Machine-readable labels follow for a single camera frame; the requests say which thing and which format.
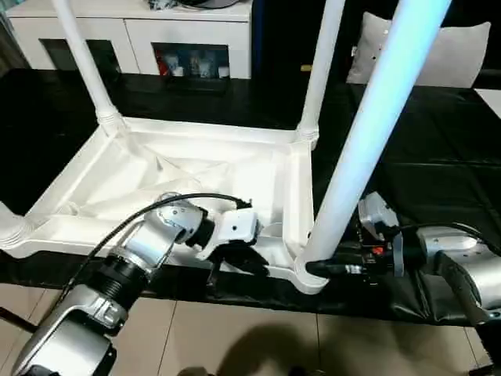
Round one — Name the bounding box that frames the brown window curtain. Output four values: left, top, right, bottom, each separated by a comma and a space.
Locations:
0, 17, 31, 78

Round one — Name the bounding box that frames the round grey appliance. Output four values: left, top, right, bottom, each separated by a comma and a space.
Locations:
182, 0, 240, 9

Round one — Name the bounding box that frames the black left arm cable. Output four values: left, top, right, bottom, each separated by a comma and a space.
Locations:
57, 193, 254, 303

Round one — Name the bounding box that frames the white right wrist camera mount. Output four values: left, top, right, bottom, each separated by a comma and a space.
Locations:
357, 190, 405, 278

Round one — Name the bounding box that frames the grey cushion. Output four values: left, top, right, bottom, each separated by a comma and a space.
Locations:
346, 10, 492, 90

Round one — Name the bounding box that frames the white cabinet with glass doors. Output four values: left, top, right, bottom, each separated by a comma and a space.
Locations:
5, 0, 252, 79

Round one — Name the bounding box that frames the white flat board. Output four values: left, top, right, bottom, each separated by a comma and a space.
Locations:
473, 88, 501, 119

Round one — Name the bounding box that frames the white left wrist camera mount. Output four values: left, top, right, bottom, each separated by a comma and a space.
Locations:
193, 209, 262, 262

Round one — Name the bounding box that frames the tall black cabinet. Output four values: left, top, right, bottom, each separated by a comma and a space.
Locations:
250, 0, 369, 86

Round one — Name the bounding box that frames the white plastic table top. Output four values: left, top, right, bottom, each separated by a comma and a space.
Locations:
0, 116, 333, 298

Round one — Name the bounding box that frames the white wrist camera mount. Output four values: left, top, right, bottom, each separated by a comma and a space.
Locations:
193, 209, 262, 262
357, 190, 405, 278

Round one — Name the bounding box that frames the black metal bench leg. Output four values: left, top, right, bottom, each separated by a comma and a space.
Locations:
0, 306, 37, 334

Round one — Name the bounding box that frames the black work mat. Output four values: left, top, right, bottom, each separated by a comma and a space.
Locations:
0, 67, 501, 327

